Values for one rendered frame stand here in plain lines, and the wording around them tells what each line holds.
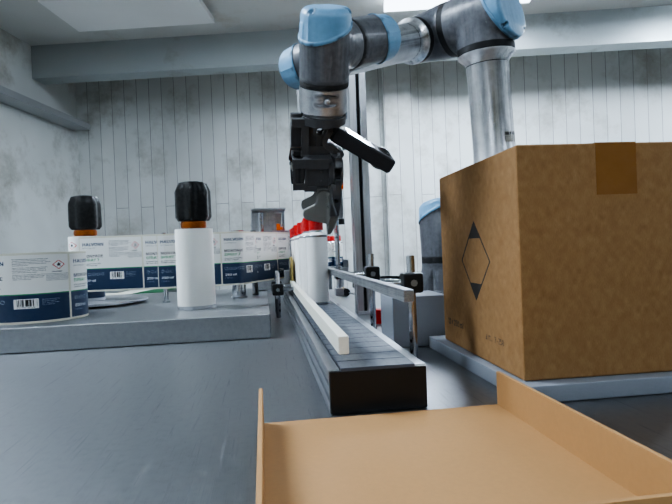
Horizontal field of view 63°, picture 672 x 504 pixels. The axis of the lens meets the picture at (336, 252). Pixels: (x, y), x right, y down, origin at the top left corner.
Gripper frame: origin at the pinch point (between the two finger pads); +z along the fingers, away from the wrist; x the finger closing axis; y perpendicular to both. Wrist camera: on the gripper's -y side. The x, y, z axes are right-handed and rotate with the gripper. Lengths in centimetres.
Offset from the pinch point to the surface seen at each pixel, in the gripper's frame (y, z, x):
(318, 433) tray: 7.8, -3.0, 47.9
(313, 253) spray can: 0.7, 19.6, -24.3
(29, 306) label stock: 60, 24, -14
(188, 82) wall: 84, 105, -547
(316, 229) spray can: -0.3, 15.2, -27.6
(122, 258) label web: 49, 33, -48
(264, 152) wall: 5, 167, -494
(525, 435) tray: -11, -6, 52
